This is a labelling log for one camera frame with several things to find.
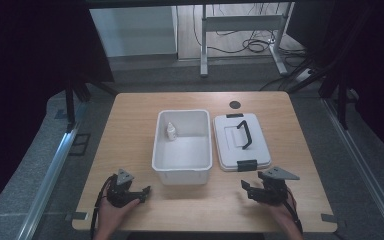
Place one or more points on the person's right hand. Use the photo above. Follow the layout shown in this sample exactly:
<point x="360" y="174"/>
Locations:
<point x="281" y="213"/>

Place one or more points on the white cabinet panel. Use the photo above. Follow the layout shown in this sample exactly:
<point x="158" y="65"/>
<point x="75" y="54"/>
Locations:
<point x="133" y="31"/>

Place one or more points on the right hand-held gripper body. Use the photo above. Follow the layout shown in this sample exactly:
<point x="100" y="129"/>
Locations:
<point x="275" y="188"/>

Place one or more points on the grey metal desk frame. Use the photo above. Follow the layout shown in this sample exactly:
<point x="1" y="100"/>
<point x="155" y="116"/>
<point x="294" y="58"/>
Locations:
<point x="240" y="23"/>

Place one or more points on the dark curtain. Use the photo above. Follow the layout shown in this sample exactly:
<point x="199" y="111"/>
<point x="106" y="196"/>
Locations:
<point x="370" y="60"/>
<point x="30" y="66"/>

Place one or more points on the white power strip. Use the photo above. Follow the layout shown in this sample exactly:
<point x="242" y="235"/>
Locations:
<point x="303" y="75"/>

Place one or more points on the white plastic storage box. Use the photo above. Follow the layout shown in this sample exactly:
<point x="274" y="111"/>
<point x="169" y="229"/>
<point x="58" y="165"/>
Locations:
<point x="183" y="150"/>

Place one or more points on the person's left hand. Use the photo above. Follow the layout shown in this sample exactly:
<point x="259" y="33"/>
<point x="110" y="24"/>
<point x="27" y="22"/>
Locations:
<point x="113" y="215"/>

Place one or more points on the black stand leg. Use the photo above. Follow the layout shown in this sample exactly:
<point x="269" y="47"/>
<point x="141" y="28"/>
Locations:
<point x="70" y="103"/>
<point x="341" y="100"/>

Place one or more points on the small white bottle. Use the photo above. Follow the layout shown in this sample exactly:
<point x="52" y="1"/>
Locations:
<point x="171" y="131"/>

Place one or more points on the aluminium floor rail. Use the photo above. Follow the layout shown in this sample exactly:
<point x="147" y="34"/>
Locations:
<point x="46" y="183"/>
<point x="363" y="163"/>

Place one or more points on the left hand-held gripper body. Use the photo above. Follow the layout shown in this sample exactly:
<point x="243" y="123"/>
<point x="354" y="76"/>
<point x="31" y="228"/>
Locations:
<point x="120" y="193"/>

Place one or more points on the grey table corner bracket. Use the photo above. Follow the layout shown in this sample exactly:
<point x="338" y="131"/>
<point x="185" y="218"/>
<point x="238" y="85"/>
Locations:
<point x="76" y="216"/>
<point x="332" y="219"/>

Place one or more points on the black round table grommet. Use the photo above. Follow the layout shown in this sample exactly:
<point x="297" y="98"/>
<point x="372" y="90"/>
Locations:
<point x="235" y="104"/>

